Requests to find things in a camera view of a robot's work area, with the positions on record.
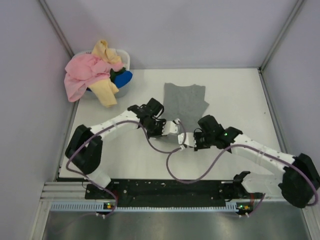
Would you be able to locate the grey t shirt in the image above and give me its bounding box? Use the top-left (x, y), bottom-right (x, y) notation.
top-left (161, 83), bottom-right (209, 133)

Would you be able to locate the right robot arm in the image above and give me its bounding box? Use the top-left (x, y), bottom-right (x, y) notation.
top-left (194, 115), bottom-right (320, 209)

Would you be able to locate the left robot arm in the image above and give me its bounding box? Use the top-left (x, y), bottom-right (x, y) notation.
top-left (65, 98), bottom-right (166, 199)

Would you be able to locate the blue t shirt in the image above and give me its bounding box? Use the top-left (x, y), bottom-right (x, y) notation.
top-left (113, 70), bottom-right (133, 89)

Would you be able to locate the cream yellow t shirt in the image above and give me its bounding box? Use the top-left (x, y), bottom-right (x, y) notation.
top-left (88, 40), bottom-right (124, 108)

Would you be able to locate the dark green t shirt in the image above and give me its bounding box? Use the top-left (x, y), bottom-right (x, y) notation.
top-left (109, 67), bottom-right (126, 82)

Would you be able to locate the white laundry basket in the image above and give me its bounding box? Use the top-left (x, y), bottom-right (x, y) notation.
top-left (72, 48), bottom-right (133, 99)

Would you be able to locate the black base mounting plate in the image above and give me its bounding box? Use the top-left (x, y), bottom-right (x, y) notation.
top-left (84, 178), bottom-right (265, 208)

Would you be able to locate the pink t shirt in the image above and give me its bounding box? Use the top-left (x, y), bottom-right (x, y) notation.
top-left (63, 53), bottom-right (112, 103)

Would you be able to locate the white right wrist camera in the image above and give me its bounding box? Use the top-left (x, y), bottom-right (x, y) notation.
top-left (177, 132), bottom-right (196, 151)

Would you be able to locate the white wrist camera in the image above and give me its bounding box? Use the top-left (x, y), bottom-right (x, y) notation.
top-left (177, 132), bottom-right (196, 151)
top-left (161, 118), bottom-right (180, 136)

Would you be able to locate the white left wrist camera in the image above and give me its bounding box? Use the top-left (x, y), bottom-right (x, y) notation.
top-left (161, 118), bottom-right (180, 136)

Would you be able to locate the right aluminium corner post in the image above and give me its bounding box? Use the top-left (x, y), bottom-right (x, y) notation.
top-left (258, 0), bottom-right (307, 73)

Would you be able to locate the aluminium corner post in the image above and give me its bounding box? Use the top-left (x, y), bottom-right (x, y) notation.
top-left (37, 0), bottom-right (75, 58)
top-left (258, 0), bottom-right (307, 73)

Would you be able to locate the grey slotted cable duct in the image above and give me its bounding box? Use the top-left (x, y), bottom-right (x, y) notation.
top-left (50, 201), bottom-right (253, 213)

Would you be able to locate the aluminium front frame rail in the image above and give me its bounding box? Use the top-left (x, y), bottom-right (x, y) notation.
top-left (39, 181), bottom-right (314, 201)

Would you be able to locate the left aluminium corner post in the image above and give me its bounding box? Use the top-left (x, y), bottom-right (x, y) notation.
top-left (37, 0), bottom-right (75, 58)

